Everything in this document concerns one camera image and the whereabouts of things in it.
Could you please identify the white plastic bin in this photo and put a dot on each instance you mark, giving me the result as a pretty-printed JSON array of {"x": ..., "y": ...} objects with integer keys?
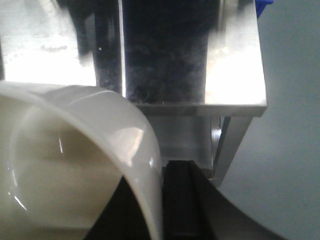
[{"x": 63, "y": 152}]

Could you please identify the stainless steel shelf rack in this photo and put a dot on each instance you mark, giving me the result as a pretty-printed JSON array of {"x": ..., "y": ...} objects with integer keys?
[{"x": 168, "y": 57}]

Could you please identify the large blue bin upper shelf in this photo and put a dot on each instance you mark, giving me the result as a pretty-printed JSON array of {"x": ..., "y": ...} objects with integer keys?
[{"x": 260, "y": 5}]

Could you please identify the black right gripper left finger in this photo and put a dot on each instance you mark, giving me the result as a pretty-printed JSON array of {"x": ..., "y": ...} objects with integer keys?
[{"x": 121, "y": 219}]

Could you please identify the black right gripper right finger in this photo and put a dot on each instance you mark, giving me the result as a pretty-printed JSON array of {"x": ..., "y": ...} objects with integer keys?
[{"x": 194, "y": 209}]

